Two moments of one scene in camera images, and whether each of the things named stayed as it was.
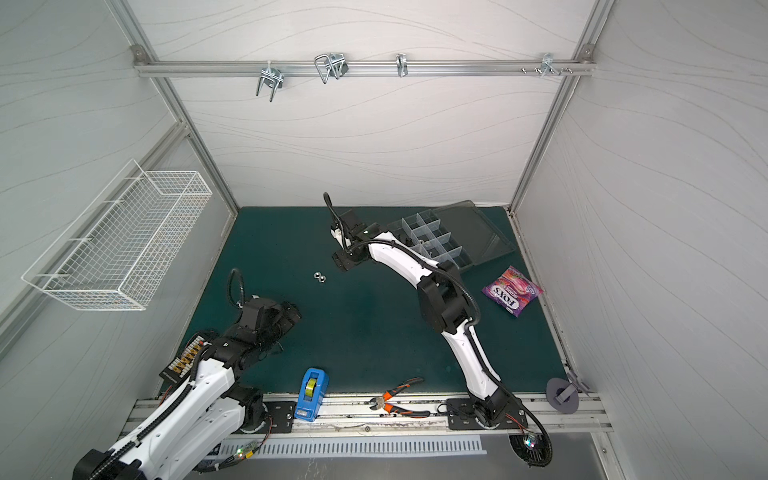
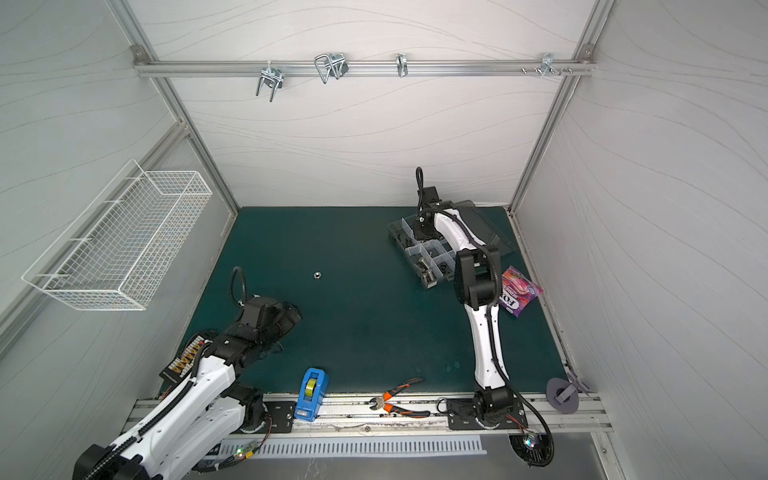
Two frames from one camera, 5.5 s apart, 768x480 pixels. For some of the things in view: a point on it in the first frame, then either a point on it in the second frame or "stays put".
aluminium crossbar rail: (368, 68) stays put
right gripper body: (346, 258) → (426, 222)
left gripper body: (280, 325) stays put
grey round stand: (562, 395) stays put
